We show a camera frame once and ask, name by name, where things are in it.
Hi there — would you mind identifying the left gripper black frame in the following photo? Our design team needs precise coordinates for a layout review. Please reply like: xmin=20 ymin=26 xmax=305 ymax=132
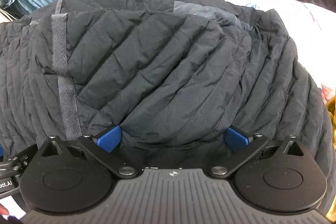
xmin=0 ymin=144 xmax=38 ymax=199

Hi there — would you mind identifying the dark navy quilted jacket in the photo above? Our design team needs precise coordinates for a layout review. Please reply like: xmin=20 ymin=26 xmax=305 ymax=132
xmin=1 ymin=0 xmax=335 ymax=214

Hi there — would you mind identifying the mustard yellow velvet garment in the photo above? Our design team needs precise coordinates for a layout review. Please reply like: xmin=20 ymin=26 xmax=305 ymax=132
xmin=326 ymin=96 xmax=336 ymax=136

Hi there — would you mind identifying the white pink striped sheet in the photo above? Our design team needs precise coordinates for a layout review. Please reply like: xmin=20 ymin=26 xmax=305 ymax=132
xmin=225 ymin=0 xmax=335 ymax=89

